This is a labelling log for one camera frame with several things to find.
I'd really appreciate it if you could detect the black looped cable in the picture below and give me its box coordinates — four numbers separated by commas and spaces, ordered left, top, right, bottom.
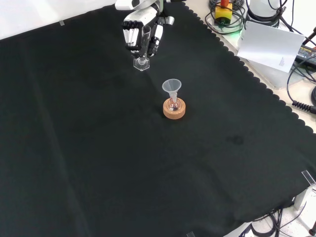
204, 0, 246, 36

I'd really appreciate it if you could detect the black cable with ribbed plug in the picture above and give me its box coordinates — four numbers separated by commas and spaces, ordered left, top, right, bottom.
286, 59, 316, 113

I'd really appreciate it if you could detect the clear graduated cylinder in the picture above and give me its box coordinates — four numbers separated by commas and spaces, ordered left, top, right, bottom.
133, 25, 152, 72

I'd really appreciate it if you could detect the pale board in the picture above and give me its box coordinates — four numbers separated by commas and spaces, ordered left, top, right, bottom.
237, 20, 306, 74

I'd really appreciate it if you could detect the black cable bundle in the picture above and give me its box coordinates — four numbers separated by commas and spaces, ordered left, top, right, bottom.
238, 201, 316, 237

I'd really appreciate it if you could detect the yellow stop button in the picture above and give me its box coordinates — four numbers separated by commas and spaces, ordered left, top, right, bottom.
214, 0, 234, 27

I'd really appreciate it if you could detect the black power adapter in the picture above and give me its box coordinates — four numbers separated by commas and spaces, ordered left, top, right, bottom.
295, 45, 316, 64

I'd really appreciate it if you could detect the round-bottom glass flask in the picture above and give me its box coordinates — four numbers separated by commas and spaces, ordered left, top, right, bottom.
167, 97, 182, 112

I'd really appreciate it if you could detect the black bench cloth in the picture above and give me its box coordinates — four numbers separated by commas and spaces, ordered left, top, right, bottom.
0, 0, 316, 237

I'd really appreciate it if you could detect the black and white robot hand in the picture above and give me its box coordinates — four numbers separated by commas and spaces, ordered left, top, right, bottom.
122, 3, 175, 58

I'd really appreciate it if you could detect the cork ring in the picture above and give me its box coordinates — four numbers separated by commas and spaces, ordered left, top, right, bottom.
162, 97, 186, 121

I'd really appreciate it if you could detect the pale box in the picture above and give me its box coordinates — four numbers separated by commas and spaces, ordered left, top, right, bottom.
243, 58, 300, 90

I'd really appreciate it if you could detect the clear plastic funnel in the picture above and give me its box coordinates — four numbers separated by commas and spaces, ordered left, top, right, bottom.
161, 79, 182, 104

